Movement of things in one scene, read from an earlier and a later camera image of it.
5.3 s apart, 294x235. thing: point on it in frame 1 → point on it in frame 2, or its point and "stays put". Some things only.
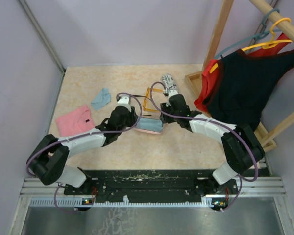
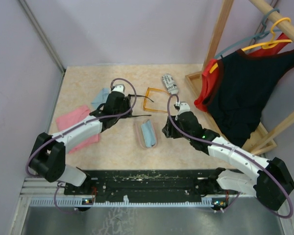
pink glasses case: [149, 131] → [138, 127]
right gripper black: [165, 118] → [169, 130]
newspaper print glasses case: [169, 83] stays put
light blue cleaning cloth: [152, 124] → [149, 133]
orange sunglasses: [148, 94] stays put
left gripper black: [133, 116] → [124, 104]
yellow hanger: [272, 44] stays put
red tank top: [209, 68] stays put
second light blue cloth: [103, 98] stays put
